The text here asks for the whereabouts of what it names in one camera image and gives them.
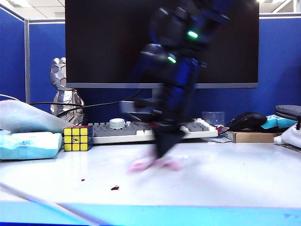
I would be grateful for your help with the translucent white tape roll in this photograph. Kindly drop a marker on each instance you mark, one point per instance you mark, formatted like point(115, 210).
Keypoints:
point(117, 123)

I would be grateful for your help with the light blue wet wipes pack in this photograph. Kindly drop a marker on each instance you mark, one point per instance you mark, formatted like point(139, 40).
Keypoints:
point(29, 147)

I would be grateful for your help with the white and grey keyboard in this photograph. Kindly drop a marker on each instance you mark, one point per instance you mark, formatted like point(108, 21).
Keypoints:
point(113, 139)

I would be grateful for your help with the black computer mouse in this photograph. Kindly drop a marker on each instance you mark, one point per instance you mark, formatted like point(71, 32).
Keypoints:
point(248, 120)

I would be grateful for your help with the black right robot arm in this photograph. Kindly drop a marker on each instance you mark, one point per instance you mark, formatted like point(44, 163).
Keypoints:
point(178, 70)

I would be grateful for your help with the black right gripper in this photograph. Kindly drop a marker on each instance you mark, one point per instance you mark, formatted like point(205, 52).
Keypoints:
point(174, 113)

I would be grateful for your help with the cyan paper package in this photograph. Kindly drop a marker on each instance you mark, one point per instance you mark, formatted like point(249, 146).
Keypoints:
point(274, 121)

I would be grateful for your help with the grey aluminium partition frame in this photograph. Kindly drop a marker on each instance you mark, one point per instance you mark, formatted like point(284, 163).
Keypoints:
point(27, 58)

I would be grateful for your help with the pink stained wet wipe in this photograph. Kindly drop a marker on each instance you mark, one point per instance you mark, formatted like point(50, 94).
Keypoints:
point(141, 166)

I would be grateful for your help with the flat brown cardboard box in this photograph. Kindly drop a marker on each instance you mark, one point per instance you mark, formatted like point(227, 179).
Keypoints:
point(253, 137)

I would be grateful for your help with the silver faceted figurine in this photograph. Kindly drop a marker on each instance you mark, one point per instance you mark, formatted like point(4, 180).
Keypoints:
point(65, 99)

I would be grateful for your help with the grey fabric zip case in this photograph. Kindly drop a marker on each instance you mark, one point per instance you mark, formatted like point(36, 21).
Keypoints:
point(290, 110)

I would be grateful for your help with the black AOC computer monitor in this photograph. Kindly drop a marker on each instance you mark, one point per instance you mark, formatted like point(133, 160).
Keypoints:
point(105, 47)

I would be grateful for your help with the clear glass cup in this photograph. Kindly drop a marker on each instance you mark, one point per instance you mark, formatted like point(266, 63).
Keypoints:
point(213, 118)

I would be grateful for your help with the Rubik's cube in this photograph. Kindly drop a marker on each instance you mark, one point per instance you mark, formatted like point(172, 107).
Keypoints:
point(77, 139)

